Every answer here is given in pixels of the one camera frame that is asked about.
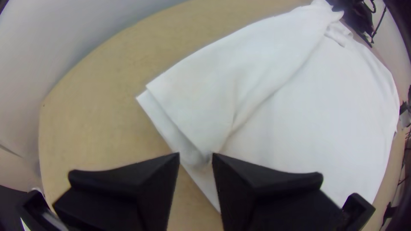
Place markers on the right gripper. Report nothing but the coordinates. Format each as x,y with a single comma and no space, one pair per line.
338,5

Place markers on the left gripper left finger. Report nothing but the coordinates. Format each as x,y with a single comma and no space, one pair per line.
128,199

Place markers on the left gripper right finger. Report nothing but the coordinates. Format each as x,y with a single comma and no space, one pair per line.
266,202

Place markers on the white t-shirt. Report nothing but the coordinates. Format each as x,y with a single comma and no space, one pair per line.
289,106

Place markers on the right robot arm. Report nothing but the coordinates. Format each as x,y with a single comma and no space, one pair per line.
363,22

